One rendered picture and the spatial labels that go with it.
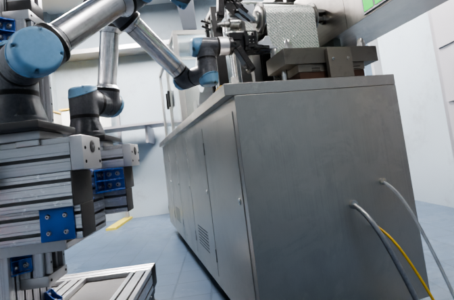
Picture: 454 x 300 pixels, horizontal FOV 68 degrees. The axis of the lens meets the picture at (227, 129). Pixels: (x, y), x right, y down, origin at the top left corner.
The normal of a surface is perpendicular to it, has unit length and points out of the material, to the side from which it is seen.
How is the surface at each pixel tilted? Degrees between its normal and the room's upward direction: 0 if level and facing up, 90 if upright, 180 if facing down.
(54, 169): 90
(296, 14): 90
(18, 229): 90
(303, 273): 90
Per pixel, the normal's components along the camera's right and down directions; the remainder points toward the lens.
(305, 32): 0.27, -0.11
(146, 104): 0.04, -0.09
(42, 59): 0.66, -0.06
